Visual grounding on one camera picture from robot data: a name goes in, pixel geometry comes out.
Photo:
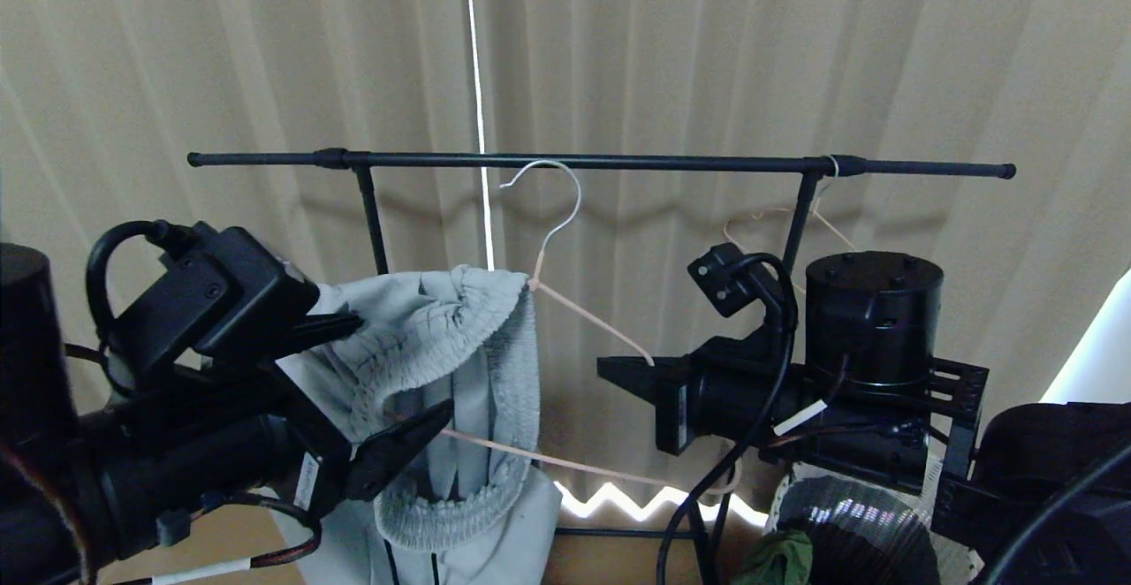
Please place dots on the pale grey shorts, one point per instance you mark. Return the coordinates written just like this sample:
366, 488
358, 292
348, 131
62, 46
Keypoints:
424, 329

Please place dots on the black clothes rack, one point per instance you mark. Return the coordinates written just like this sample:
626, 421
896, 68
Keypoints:
618, 162

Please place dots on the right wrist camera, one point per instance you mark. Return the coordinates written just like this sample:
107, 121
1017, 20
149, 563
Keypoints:
729, 280

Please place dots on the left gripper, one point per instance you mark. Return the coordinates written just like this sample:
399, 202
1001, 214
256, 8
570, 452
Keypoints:
203, 470

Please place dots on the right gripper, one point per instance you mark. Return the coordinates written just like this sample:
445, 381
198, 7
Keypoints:
742, 391

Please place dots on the beige curtain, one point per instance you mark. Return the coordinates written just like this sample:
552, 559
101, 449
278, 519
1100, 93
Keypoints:
663, 46

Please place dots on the white laundry basket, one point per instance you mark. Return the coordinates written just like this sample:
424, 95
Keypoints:
848, 523

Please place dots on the pink clothes hanger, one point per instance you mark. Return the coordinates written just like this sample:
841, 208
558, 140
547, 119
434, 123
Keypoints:
826, 218
574, 307

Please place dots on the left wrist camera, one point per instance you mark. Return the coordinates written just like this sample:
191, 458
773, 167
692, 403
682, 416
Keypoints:
212, 302

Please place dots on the green garment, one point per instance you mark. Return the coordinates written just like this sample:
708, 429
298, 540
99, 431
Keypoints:
782, 563

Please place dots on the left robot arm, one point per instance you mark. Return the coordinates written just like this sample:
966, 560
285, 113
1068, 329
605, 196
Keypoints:
35, 346

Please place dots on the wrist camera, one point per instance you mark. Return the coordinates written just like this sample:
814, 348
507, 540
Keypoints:
212, 302
729, 280

